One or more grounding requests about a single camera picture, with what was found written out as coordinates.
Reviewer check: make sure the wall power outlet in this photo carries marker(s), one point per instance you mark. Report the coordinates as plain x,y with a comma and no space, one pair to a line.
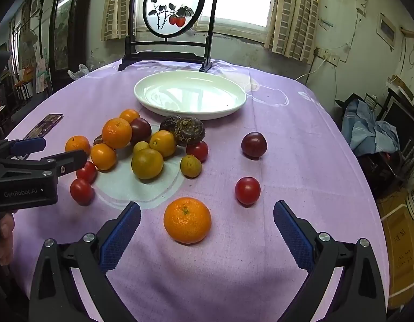
327,56

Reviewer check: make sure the standing fan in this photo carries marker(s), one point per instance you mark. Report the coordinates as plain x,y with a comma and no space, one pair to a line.
27,43

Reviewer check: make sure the large brown water chestnut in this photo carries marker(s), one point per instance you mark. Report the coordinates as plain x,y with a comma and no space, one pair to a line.
189,131

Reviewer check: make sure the cardboard box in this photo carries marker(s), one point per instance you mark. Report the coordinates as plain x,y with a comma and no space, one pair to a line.
401,258

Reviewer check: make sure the checked curtain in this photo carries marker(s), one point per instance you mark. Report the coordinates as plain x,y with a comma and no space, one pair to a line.
294,13
114,6

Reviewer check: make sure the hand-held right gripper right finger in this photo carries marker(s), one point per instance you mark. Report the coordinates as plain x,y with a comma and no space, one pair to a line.
292,238

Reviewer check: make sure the white oval plate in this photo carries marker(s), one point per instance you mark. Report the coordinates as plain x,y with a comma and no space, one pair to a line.
190,94

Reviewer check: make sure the small dark purple tomato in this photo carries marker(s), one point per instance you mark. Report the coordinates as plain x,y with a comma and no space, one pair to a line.
98,140

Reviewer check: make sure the large orange tangerine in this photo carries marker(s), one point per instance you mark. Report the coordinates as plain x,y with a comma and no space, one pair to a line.
187,220

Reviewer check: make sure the red tomato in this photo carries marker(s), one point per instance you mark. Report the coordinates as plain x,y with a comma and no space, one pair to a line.
198,151
87,171
81,191
248,190

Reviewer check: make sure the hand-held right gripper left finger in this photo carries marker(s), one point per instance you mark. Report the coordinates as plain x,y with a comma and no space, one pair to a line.
121,238

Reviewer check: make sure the dark framed picture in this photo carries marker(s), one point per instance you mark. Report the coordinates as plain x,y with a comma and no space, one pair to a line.
64,30

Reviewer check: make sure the blue cloth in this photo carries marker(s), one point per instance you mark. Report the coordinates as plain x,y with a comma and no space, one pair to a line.
368,130

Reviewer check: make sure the dark smartphone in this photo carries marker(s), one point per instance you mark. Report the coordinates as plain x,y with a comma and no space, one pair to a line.
46,124

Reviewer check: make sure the yellow-orange citrus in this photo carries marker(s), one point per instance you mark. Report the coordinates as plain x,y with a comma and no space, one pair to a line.
162,142

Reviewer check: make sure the small brown water chestnut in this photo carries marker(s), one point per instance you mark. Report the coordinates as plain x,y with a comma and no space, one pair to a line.
168,123

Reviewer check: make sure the purple tablecloth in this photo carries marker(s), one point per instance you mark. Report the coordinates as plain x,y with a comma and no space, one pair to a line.
277,181

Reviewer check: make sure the white plastic bag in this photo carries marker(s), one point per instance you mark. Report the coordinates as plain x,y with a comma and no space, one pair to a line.
78,71

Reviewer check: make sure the green-orange tangerine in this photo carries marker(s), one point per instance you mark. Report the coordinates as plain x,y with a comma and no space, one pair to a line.
147,164

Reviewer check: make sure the small yellow-green citrus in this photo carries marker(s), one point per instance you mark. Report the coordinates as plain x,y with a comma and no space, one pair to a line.
141,146
191,166

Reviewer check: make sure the person's left hand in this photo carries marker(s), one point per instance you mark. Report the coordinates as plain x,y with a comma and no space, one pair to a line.
5,238

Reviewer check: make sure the window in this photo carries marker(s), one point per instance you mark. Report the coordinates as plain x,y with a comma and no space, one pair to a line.
240,0

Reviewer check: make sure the round painted screen on stand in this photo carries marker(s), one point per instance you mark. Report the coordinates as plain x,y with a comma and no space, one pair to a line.
173,3

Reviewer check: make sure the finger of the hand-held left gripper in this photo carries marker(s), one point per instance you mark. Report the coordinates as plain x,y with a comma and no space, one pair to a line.
71,161
29,145

